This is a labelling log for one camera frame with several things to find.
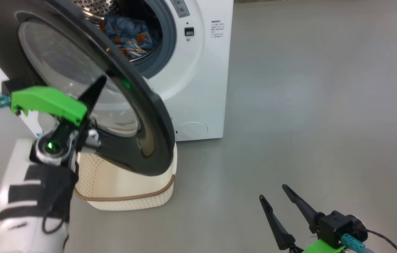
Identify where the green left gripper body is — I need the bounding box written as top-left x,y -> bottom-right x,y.
11,86 -> 100,166

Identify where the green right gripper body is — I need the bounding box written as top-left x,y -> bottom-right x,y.
302,240 -> 345,253

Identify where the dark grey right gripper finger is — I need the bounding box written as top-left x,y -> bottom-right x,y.
282,184 -> 325,234
259,195 -> 295,251

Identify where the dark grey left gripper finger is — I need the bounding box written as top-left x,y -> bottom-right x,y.
79,75 -> 108,116

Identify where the dark washing machine door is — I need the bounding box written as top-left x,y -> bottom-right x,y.
0,0 -> 175,176

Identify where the blue cartoon print garment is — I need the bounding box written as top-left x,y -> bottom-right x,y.
100,16 -> 153,58

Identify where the stainless steel washing machine drum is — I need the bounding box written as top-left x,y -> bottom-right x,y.
74,0 -> 164,62

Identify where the white front-load washing machine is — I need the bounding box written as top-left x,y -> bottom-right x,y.
0,0 -> 234,142

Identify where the cream perforated basket brown rim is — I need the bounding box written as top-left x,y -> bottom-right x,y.
74,142 -> 178,211

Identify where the grey warning sticker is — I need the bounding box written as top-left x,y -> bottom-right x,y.
170,0 -> 190,18

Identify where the teal right camera connector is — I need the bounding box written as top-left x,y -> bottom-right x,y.
341,234 -> 366,251

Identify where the black right camera cable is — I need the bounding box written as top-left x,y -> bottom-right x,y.
365,228 -> 397,253

